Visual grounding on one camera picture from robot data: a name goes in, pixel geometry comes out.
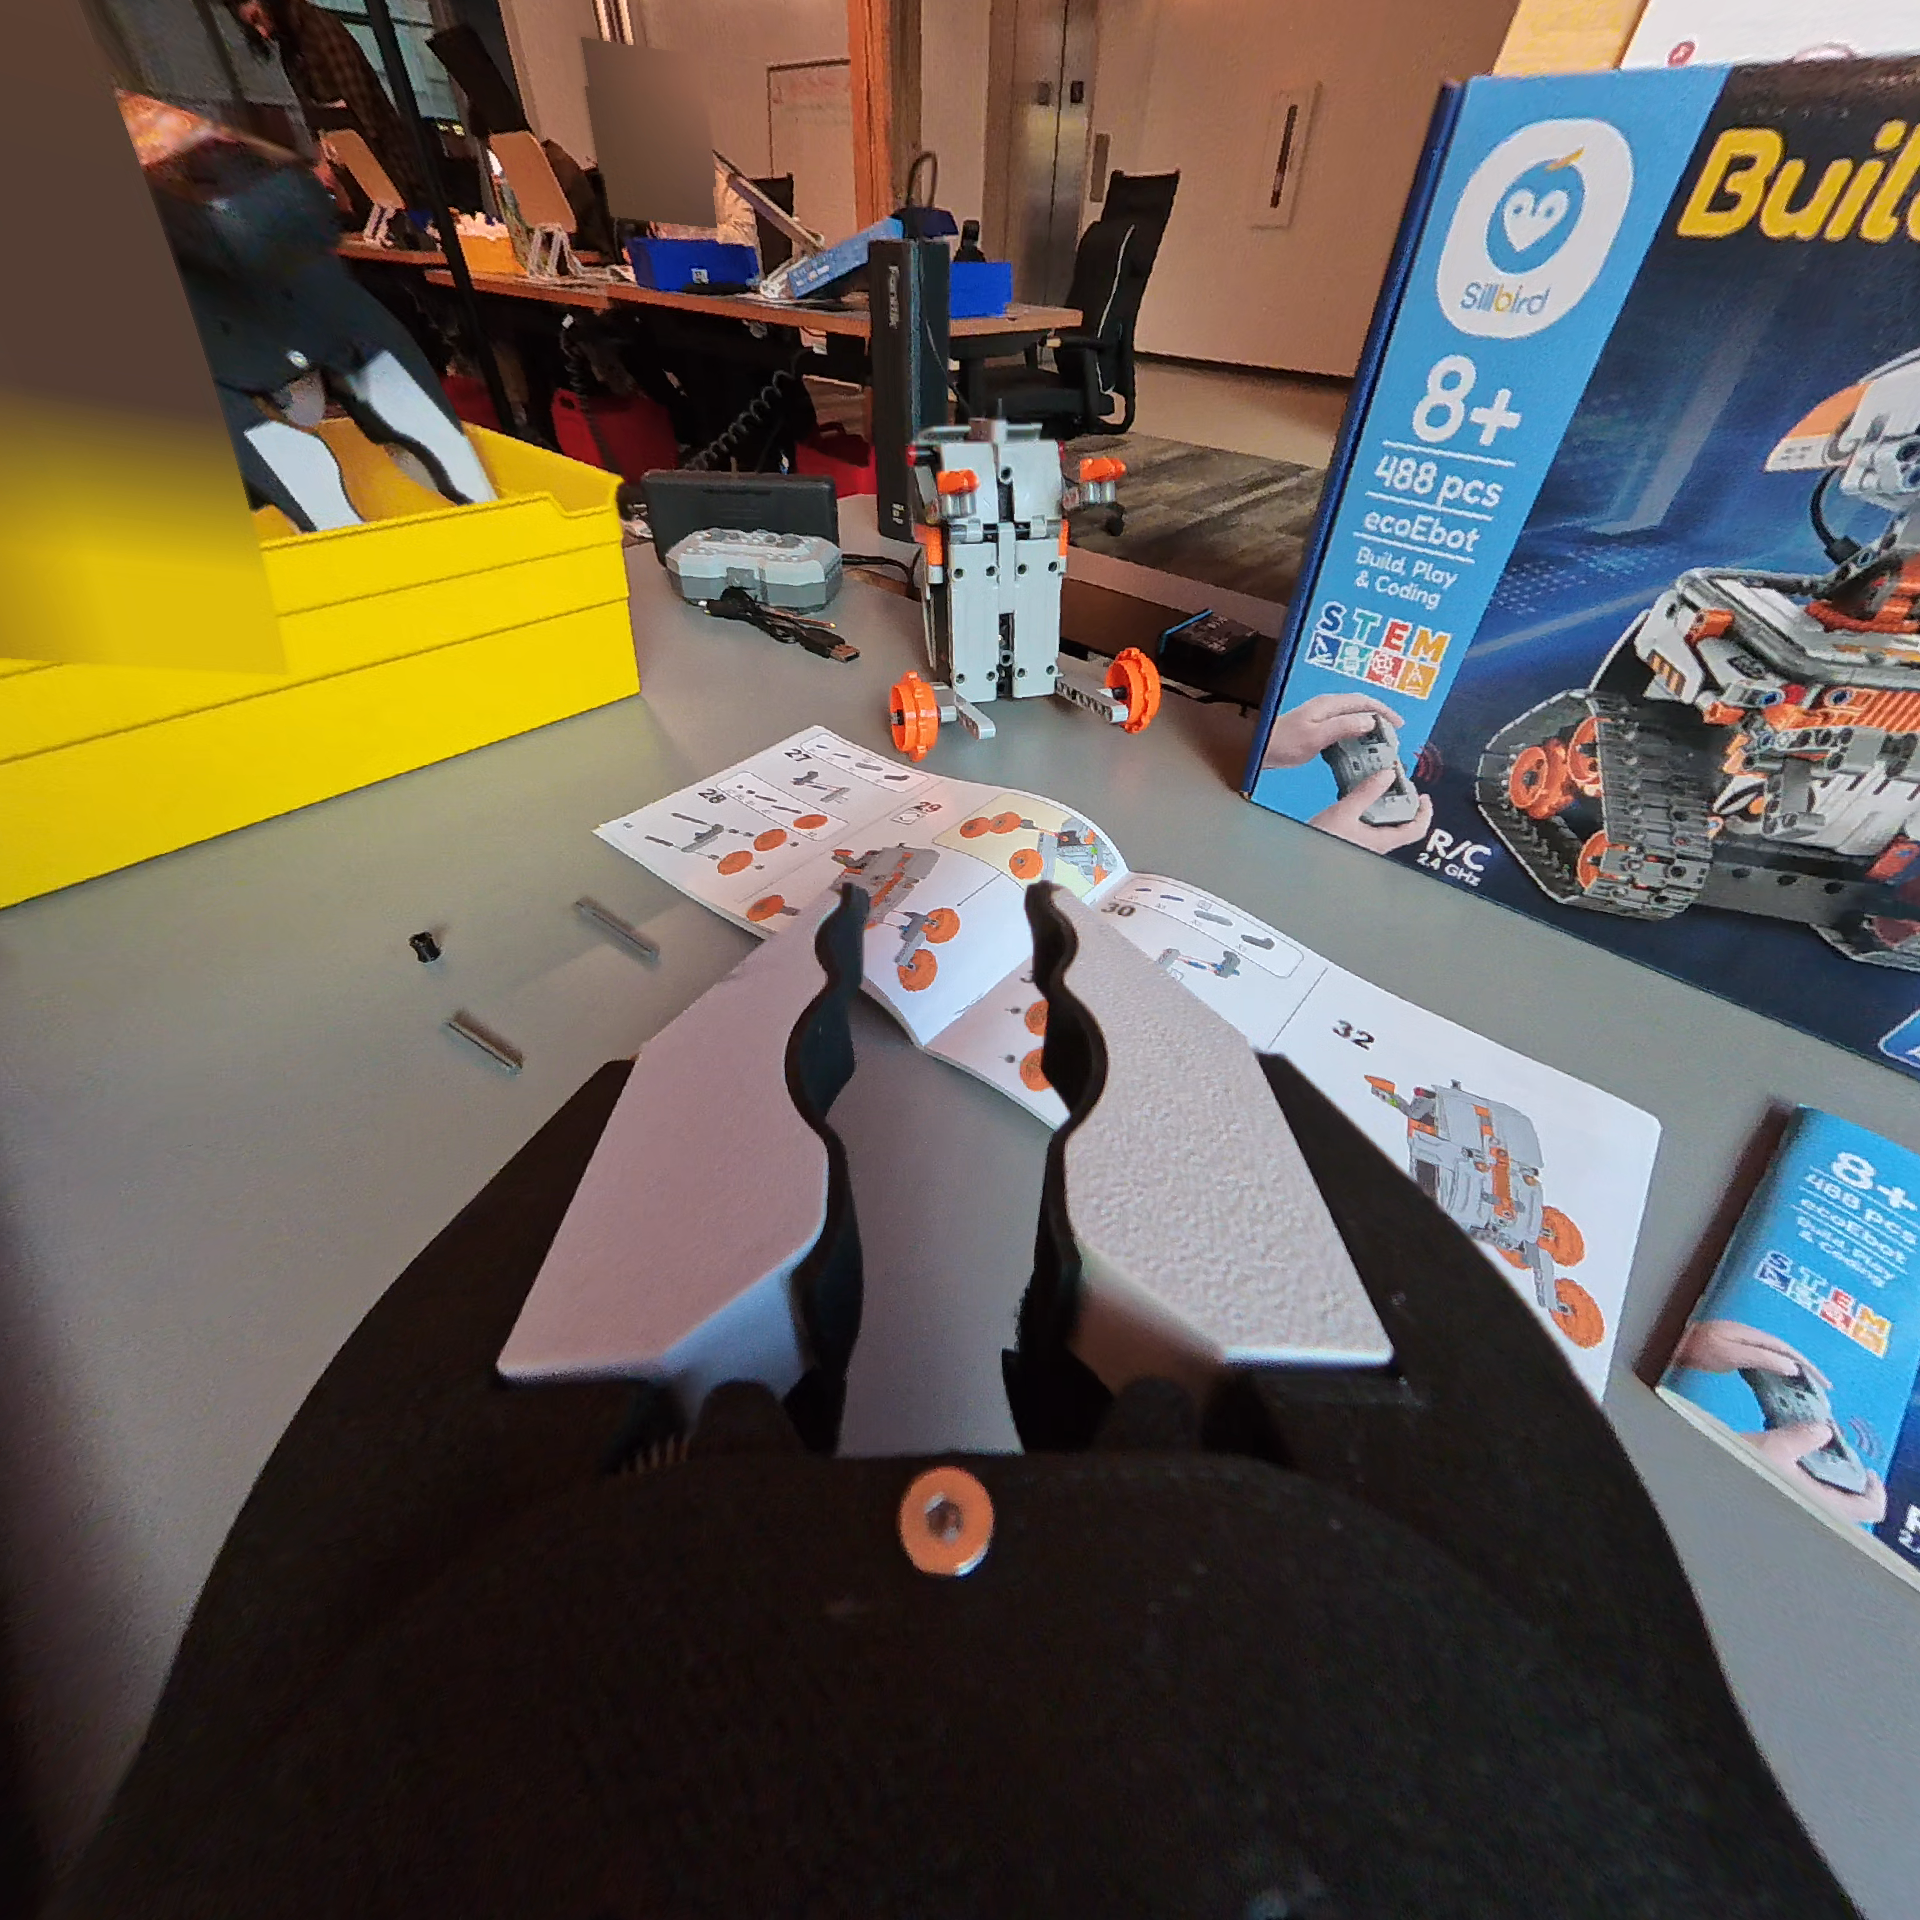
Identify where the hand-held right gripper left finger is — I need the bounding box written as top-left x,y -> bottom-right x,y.
497,880 -> 869,1442

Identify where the black flat box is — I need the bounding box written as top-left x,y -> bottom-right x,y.
635,469 -> 844,560

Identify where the grey battery box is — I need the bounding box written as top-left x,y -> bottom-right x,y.
658,524 -> 850,614

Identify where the yellow plastic bin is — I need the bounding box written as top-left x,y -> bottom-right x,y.
0,417 -> 644,912

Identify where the black cable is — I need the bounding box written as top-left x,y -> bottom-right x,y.
709,586 -> 864,670

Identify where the grey desk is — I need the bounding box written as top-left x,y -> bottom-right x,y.
0,495 -> 1920,1920

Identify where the open white instruction booklet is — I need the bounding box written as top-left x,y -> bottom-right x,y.
594,727 -> 1665,1401

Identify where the black office chair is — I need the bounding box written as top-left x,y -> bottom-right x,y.
1035,167 -> 1186,447

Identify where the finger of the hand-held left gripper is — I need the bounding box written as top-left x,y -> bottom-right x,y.
239,407 -> 367,540
338,347 -> 497,508

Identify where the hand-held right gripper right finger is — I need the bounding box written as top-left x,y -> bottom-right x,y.
1018,880 -> 1399,1442

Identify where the grey orange robot model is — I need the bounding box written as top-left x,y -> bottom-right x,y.
882,417 -> 1165,766

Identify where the blue toy robot box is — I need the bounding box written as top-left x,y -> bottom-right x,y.
1244,54 -> 1920,1071

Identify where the long wooden office table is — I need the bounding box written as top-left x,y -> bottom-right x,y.
330,241 -> 1087,356

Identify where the small colourful booklet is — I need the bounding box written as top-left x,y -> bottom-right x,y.
1658,1111 -> 1920,1578

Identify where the small black module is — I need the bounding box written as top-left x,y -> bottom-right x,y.
1159,614 -> 1271,709

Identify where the black tall speaker box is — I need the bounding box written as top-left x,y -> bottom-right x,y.
866,234 -> 955,544

